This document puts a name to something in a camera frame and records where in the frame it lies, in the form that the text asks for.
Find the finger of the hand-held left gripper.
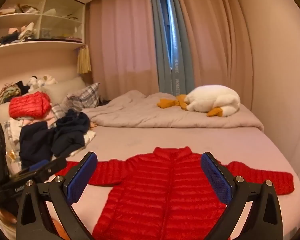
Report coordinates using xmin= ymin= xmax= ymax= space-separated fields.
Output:
xmin=20 ymin=156 xmax=67 ymax=183

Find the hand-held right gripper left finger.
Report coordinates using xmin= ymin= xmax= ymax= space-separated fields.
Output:
xmin=16 ymin=151 xmax=98 ymax=240

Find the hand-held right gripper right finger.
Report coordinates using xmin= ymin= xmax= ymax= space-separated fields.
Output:
xmin=200 ymin=151 xmax=283 ymax=240

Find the red down jacket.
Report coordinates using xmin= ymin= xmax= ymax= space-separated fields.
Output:
xmin=9 ymin=92 xmax=52 ymax=119
xmin=54 ymin=146 xmax=295 ymax=240

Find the navy blue coat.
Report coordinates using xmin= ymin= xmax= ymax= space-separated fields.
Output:
xmin=19 ymin=121 xmax=56 ymax=169

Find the navy blue hooded jacket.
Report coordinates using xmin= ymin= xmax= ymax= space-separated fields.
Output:
xmin=51 ymin=109 xmax=91 ymax=157

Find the white cloth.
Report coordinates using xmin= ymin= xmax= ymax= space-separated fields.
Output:
xmin=65 ymin=129 xmax=97 ymax=156

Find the plaid cloth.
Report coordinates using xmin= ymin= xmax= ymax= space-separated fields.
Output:
xmin=51 ymin=103 xmax=66 ymax=121

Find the folded red down jacket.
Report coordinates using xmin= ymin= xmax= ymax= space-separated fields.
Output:
xmin=9 ymin=92 xmax=52 ymax=119

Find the multicoloured knit scarf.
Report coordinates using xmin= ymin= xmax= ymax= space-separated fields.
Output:
xmin=0 ymin=82 xmax=22 ymax=104

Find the bed with pink sheet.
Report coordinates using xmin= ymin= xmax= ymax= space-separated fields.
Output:
xmin=44 ymin=124 xmax=300 ymax=240

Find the plaid pillow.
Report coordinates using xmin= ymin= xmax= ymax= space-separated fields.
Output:
xmin=62 ymin=82 xmax=100 ymax=112

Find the beige pillow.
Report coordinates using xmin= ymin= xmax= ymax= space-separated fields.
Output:
xmin=41 ymin=76 xmax=85 ymax=103

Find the black and white plush toy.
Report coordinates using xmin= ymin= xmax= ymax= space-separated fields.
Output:
xmin=27 ymin=76 xmax=40 ymax=92

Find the white goose plush toy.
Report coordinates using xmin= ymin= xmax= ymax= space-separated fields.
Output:
xmin=157 ymin=85 xmax=241 ymax=117

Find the white plush dog toy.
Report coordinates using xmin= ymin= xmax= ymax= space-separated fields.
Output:
xmin=37 ymin=74 xmax=58 ymax=87

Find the grey duvet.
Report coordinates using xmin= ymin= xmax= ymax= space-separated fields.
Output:
xmin=82 ymin=91 xmax=264 ymax=132

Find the yellow fringe hanging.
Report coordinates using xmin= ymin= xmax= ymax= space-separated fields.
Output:
xmin=77 ymin=45 xmax=92 ymax=74

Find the blue curtain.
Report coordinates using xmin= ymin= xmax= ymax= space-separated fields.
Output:
xmin=165 ymin=0 xmax=195 ymax=97
xmin=149 ymin=0 xmax=172 ymax=93

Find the beige stuffed toy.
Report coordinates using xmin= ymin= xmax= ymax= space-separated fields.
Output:
xmin=17 ymin=22 xmax=37 ymax=40

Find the pink curtain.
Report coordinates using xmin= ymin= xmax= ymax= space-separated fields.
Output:
xmin=86 ymin=0 xmax=159 ymax=100
xmin=177 ymin=0 xmax=253 ymax=110

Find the white wall shelf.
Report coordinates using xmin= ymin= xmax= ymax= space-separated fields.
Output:
xmin=0 ymin=0 xmax=87 ymax=58

